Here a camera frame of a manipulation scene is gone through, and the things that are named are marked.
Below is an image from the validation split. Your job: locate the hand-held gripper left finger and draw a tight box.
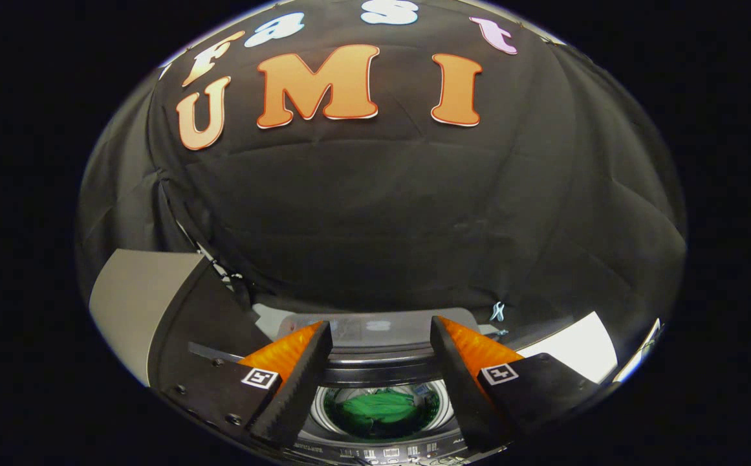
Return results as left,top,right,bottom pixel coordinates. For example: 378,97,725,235
158,320,334,450

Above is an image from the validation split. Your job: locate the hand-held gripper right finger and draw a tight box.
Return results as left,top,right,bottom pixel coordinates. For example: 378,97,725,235
430,316,614,452

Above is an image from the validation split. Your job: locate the green polo shirt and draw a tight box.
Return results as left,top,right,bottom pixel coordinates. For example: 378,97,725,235
340,388,419,425

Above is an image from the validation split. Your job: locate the grey washing machine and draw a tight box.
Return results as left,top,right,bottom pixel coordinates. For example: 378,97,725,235
252,304,526,466

